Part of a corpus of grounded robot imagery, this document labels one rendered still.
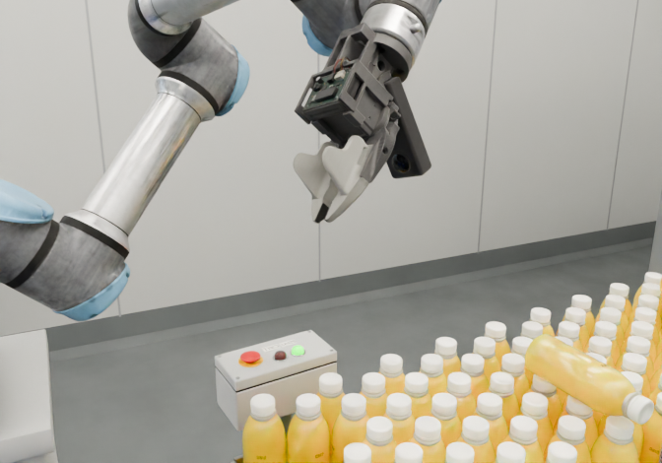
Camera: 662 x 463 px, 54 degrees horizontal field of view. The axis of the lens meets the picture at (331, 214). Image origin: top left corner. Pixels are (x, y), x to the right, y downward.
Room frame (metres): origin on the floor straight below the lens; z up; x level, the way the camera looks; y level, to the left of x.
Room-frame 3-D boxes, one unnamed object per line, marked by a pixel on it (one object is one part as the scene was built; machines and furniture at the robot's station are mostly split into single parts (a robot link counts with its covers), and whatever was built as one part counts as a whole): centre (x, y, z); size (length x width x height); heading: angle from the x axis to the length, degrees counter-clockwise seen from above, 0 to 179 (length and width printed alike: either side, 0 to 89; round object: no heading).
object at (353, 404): (0.90, -0.04, 1.09); 0.04 x 0.04 x 0.02
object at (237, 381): (1.05, 0.10, 1.05); 0.20 x 0.10 x 0.10; 121
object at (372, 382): (0.96, -0.07, 1.09); 0.04 x 0.04 x 0.02
